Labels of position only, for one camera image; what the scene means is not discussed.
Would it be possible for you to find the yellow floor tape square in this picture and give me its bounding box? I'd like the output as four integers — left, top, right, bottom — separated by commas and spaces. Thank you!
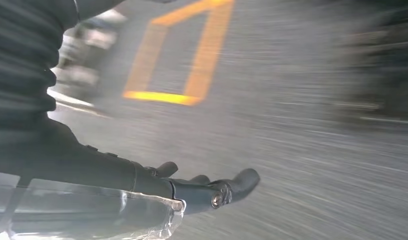
123, 0, 236, 107

